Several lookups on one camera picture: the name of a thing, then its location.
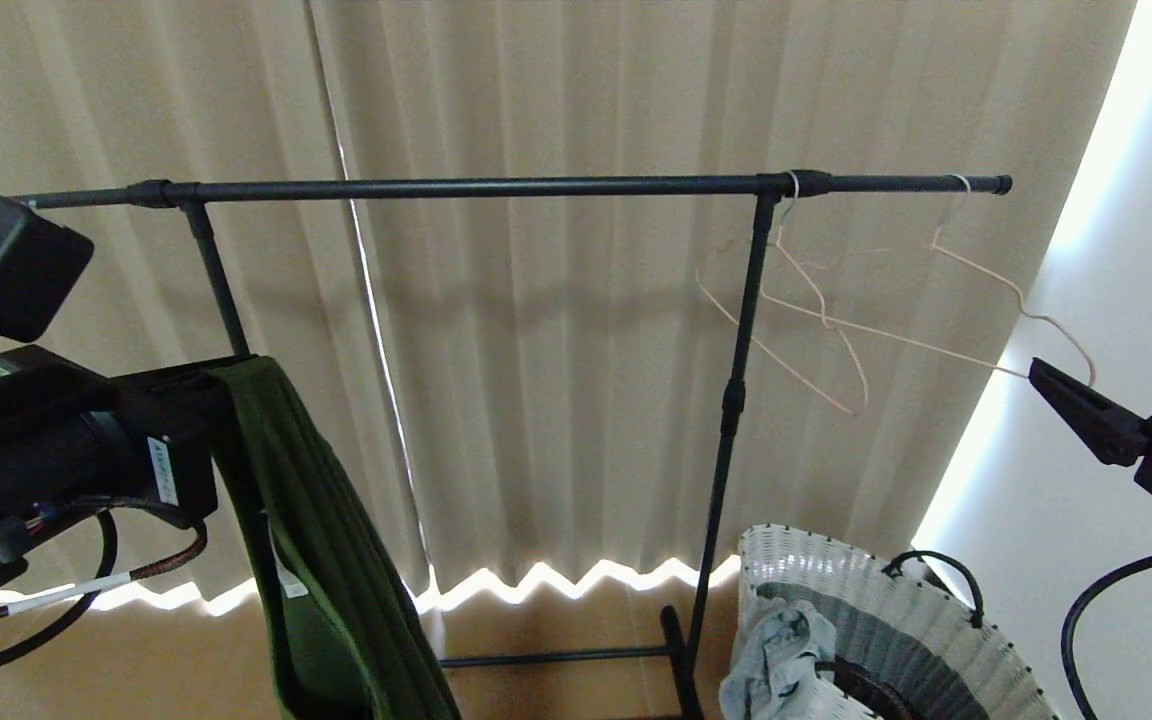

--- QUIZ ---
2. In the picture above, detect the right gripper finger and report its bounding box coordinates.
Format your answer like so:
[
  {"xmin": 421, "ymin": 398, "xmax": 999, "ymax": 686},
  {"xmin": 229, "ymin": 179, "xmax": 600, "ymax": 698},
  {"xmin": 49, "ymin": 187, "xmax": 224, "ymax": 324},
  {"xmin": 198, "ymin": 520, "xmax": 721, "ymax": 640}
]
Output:
[{"xmin": 1028, "ymin": 357, "xmax": 1152, "ymax": 469}]

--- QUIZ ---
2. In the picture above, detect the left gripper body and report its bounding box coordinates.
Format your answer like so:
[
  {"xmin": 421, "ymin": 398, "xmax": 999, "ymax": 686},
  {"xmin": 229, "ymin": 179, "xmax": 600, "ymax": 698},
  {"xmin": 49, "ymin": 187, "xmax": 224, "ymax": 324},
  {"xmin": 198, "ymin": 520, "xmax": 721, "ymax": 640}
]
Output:
[{"xmin": 0, "ymin": 358, "xmax": 237, "ymax": 601}]

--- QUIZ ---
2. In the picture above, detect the pink clothes hanger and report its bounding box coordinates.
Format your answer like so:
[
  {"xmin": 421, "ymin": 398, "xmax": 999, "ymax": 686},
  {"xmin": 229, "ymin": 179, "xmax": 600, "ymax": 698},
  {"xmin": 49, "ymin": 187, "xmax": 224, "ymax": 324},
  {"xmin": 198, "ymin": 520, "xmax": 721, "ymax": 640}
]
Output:
[
  {"xmin": 756, "ymin": 175, "xmax": 1099, "ymax": 391},
  {"xmin": 694, "ymin": 172, "xmax": 871, "ymax": 417}
]

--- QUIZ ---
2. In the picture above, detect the green long-sleeved shirt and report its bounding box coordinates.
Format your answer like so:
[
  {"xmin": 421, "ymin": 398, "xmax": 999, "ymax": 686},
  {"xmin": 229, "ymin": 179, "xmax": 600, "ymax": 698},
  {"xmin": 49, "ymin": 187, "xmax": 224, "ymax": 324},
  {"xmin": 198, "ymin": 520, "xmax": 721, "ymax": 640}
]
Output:
[{"xmin": 206, "ymin": 355, "xmax": 463, "ymax": 720}]

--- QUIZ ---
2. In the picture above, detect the white laundry basket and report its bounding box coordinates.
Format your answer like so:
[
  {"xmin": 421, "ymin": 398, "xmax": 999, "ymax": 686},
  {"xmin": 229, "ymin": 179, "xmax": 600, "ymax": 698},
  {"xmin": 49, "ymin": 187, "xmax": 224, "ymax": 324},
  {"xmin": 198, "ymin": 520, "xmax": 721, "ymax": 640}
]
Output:
[{"xmin": 731, "ymin": 525, "xmax": 1057, "ymax": 720}]

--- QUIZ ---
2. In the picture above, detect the black clothes rack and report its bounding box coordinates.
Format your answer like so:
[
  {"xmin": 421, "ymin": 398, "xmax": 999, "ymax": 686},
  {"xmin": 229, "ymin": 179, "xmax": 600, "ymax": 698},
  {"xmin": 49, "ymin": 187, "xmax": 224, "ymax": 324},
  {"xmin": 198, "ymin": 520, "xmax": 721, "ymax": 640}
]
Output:
[{"xmin": 11, "ymin": 170, "xmax": 1014, "ymax": 720}]

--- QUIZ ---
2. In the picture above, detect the pale blue-grey garment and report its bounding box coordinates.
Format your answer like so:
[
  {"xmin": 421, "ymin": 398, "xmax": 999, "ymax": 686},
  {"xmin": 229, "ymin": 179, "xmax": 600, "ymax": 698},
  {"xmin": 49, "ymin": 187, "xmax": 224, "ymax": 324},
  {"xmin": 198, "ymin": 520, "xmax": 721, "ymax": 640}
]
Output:
[{"xmin": 719, "ymin": 598, "xmax": 838, "ymax": 720}]

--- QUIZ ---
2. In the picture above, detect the beige curtain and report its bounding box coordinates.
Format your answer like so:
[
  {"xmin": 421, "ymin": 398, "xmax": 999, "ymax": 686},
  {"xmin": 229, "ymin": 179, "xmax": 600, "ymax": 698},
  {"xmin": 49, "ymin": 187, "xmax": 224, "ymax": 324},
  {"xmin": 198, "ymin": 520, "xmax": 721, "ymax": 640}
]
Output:
[{"xmin": 0, "ymin": 0, "xmax": 1137, "ymax": 613}]

